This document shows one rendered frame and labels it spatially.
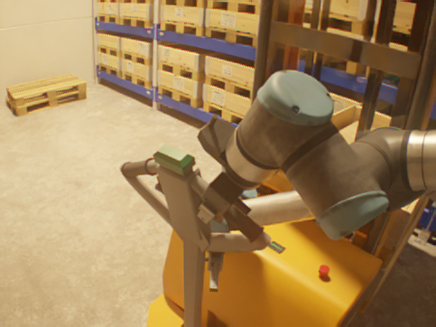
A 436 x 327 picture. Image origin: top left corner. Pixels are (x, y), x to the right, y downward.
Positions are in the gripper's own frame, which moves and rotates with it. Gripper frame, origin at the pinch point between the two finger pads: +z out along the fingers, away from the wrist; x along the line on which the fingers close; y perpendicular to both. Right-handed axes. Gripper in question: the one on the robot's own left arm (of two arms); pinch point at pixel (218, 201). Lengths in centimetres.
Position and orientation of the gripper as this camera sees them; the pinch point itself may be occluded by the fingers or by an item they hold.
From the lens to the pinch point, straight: 68.2
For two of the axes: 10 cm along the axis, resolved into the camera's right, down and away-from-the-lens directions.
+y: 7.5, 6.5, -1.0
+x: 5.8, -5.9, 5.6
